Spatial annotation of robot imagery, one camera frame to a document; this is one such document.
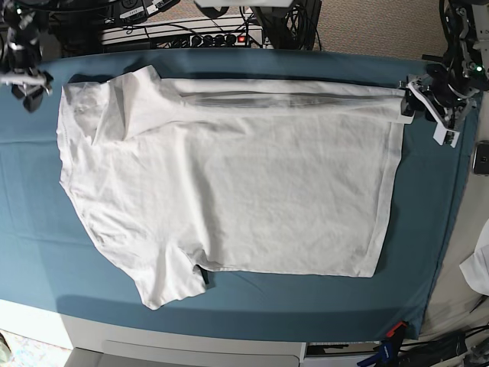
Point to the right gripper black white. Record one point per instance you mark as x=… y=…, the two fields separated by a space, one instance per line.
x=19 y=68

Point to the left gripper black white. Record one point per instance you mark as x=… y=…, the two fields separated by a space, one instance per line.
x=442 y=97

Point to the white T-shirt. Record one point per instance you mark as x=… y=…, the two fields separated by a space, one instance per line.
x=173 y=176

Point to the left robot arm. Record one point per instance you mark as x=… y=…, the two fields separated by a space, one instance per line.
x=465 y=28

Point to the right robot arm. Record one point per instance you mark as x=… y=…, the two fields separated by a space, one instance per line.
x=24 y=27

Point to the smartphone at table edge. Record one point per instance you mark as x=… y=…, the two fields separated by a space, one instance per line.
x=480 y=164

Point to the teal table cloth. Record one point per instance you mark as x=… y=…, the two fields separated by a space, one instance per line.
x=48 y=261

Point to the white cloth at right edge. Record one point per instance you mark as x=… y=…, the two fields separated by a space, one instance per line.
x=475 y=270

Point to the orange black clamp bottom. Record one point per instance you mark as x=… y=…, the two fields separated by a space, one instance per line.
x=398 y=330

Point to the blue black clamp bottom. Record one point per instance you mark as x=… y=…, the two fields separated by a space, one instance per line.
x=385 y=355

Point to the white power strip red switch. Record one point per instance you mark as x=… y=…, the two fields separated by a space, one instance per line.
x=232 y=40

